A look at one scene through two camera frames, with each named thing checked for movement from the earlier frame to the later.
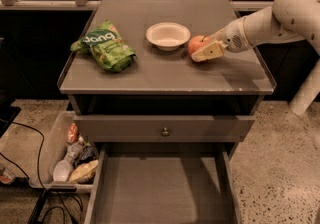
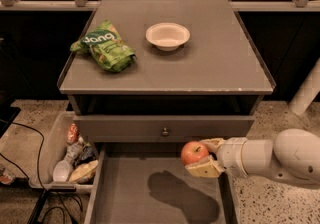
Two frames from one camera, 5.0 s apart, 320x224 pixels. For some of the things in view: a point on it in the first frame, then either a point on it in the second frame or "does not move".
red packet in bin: (72, 134) does not move
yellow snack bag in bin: (84, 173) does not move
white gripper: (232, 38) to (230, 154)
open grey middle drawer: (163, 183) does not move
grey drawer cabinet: (166, 107) does not move
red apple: (197, 42) to (192, 152)
